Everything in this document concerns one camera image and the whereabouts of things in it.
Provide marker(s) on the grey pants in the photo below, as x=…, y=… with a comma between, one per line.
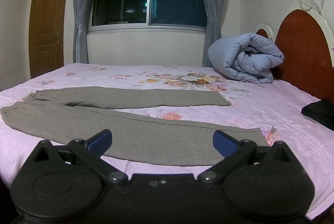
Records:
x=156, y=135

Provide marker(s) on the black cloth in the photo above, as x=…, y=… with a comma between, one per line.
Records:
x=321, y=114

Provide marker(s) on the red wooden headboard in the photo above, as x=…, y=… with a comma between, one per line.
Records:
x=302, y=51

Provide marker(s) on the brown wooden door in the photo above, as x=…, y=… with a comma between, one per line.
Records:
x=47, y=30

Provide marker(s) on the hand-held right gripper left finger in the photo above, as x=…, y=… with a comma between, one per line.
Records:
x=100, y=140

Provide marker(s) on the pink floral bed sheet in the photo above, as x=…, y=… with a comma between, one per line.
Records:
x=261, y=109

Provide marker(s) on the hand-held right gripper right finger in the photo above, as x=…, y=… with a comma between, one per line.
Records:
x=224, y=141

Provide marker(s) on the light blue rolled quilt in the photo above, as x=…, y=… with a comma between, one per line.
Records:
x=234, y=56

